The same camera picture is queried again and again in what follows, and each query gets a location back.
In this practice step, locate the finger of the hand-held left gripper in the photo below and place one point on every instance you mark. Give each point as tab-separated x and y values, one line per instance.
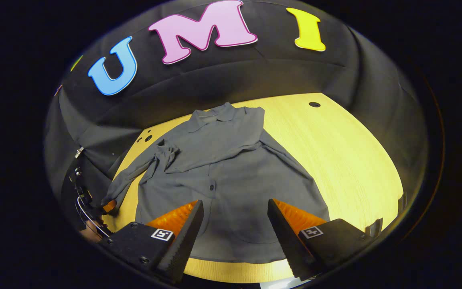
110	206

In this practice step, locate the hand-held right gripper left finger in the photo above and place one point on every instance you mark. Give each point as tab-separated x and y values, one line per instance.
187	237

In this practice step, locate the grey long-sleeved shirt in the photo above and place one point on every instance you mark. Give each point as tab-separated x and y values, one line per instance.
223	180

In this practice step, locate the dark edge bracket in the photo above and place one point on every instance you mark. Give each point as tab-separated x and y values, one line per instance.
374	227
402	203

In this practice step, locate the silver cloth clip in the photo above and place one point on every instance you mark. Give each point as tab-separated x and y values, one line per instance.
79	152

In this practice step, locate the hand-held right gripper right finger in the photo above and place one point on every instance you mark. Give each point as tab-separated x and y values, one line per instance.
285	237

